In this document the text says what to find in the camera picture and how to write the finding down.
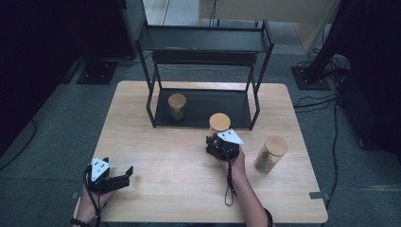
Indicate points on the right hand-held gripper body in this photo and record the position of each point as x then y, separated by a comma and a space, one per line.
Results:
230, 137

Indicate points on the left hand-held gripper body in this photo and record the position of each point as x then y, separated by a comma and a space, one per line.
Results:
99, 168

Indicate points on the beige-filled jar wooden lid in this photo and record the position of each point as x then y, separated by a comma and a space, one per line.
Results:
219, 122

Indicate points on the black metal two-tier shelf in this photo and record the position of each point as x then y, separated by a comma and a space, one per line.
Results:
214, 104

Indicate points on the short glass jar wooden lid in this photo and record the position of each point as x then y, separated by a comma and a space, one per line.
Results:
177, 105

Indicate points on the person's right hand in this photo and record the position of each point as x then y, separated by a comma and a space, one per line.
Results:
239, 167

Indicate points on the person's left hand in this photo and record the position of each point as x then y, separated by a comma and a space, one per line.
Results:
88, 208

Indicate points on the gray table edge clip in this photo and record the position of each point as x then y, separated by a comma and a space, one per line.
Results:
318, 195
75, 195

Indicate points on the tall glass jar wooden lid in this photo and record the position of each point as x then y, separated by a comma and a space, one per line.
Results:
271, 154

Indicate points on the black wristband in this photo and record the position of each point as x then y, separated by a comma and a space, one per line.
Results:
269, 217

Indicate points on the dark curtain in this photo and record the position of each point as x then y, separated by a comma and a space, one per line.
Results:
31, 63

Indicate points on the black leaning stand pole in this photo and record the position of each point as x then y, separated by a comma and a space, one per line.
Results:
327, 47

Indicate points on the dark metal cabinet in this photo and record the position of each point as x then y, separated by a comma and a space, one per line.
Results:
132, 25

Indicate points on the black equipment case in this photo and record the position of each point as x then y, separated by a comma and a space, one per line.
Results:
378, 119

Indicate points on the black stand base plate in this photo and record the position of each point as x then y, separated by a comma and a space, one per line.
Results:
94, 74
310, 83

